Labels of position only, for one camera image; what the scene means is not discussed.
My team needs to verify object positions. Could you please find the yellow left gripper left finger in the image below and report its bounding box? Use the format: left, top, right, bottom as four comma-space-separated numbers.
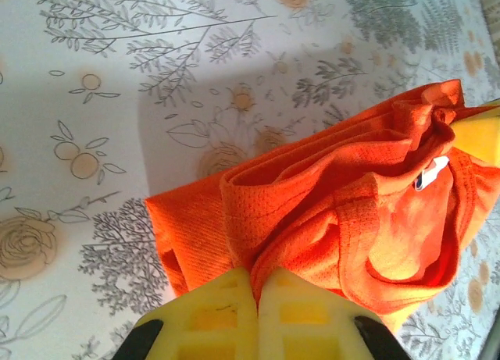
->
136, 266, 259, 360

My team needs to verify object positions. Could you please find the floral tablecloth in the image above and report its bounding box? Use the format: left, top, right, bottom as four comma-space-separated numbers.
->
0, 0, 500, 360

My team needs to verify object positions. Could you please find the orange mesh t-shirt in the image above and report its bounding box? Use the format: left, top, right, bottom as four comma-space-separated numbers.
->
144, 78, 500, 333

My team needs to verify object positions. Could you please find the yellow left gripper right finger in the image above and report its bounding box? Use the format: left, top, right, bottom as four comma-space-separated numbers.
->
257, 266, 386, 360

